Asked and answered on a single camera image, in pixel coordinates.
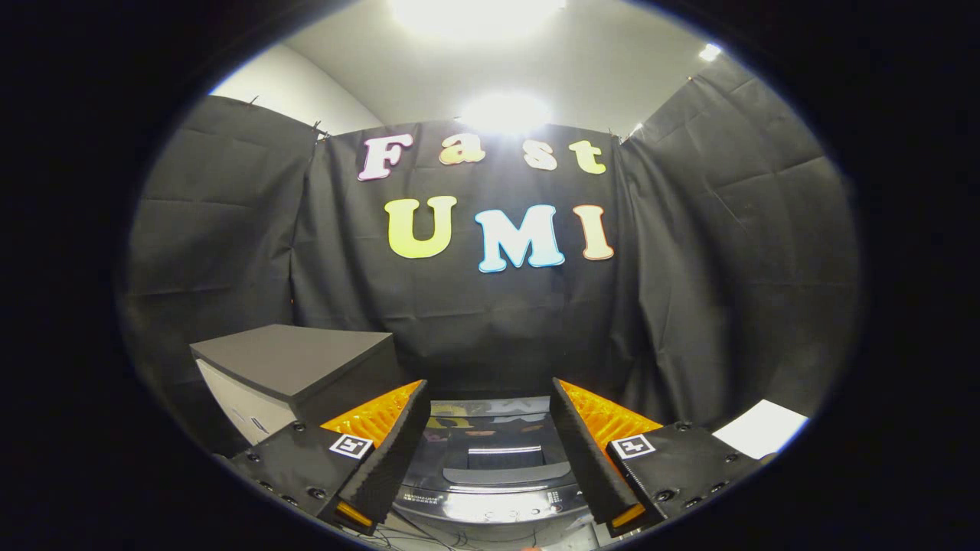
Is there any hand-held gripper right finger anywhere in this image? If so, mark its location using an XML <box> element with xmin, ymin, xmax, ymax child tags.
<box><xmin>549</xmin><ymin>377</ymin><xmax>776</xmax><ymax>539</ymax></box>

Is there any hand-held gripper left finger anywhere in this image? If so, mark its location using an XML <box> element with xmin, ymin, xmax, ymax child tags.
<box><xmin>230</xmin><ymin>380</ymin><xmax>432</xmax><ymax>536</ymax></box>

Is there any dark grey washing machine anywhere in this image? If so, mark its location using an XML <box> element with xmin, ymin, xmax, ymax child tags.
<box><xmin>393</xmin><ymin>396</ymin><xmax>596</xmax><ymax>548</ymax></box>

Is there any grey cabinet with black top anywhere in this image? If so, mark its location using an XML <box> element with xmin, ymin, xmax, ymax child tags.
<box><xmin>189</xmin><ymin>324</ymin><xmax>408</xmax><ymax>449</ymax></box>

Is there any white paper sheet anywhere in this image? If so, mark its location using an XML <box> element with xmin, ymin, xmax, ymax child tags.
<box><xmin>712</xmin><ymin>399</ymin><xmax>811</xmax><ymax>460</ymax></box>

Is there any black backdrop cloth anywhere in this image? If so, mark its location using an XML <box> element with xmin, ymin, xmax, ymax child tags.
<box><xmin>121</xmin><ymin>55</ymin><xmax>862</xmax><ymax>452</ymax></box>

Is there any round ceiling light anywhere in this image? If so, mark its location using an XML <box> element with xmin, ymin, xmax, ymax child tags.
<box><xmin>458</xmin><ymin>93</ymin><xmax>554</xmax><ymax>135</ymax></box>

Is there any large ceiling light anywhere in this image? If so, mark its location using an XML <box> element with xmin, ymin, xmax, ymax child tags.
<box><xmin>389</xmin><ymin>0</ymin><xmax>569</xmax><ymax>36</ymax></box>

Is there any black floor cable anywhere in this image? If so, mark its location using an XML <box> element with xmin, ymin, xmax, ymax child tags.
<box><xmin>356</xmin><ymin>519</ymin><xmax>468</xmax><ymax>551</ymax></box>

